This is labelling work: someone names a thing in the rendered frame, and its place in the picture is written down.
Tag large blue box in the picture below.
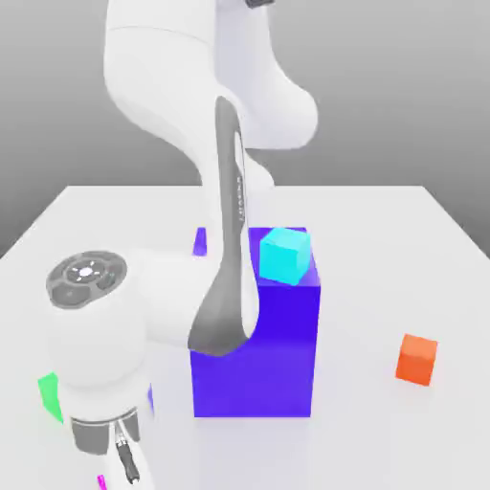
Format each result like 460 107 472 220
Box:
189 226 322 419

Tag small orange cube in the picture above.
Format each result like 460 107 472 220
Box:
394 333 439 388

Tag small cyan cube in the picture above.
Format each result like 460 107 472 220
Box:
258 227 312 287

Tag small green cube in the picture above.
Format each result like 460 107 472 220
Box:
36 370 65 425

